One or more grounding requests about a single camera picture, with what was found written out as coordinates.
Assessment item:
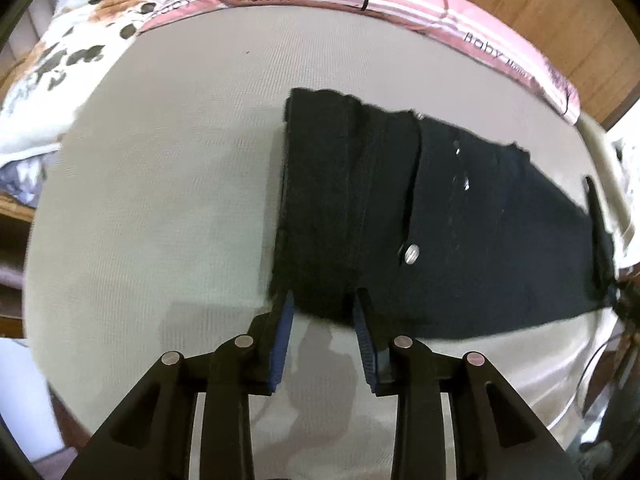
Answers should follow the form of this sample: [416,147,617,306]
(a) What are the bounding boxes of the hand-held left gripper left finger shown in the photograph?
[62,292,296,480]

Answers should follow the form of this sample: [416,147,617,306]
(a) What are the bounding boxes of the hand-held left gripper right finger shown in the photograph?
[350,287,586,480]

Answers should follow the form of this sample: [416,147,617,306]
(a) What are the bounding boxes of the wooden headboard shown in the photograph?
[170,0,640,131]

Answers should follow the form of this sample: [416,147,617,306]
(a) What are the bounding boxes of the white box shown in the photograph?
[0,337,63,461]

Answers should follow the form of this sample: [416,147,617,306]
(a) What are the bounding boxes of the grey patterned cloth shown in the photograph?
[0,152,58,208]

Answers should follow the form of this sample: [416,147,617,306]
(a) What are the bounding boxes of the pink striped pillow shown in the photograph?
[137,0,583,126]

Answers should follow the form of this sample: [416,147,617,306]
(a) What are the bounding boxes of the wooden bedside shelf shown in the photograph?
[0,192,38,341]

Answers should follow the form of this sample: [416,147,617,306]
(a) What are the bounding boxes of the black cable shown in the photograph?
[580,327,626,411]

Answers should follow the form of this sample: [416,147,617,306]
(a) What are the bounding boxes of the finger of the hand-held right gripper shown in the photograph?
[584,175,617,306]

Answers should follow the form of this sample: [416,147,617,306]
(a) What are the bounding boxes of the black pants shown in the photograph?
[267,87,621,343]

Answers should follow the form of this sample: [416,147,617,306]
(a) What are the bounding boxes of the beige cloth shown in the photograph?
[577,112,638,266]

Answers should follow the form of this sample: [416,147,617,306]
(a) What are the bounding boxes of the white floral blanket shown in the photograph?
[0,0,176,168]

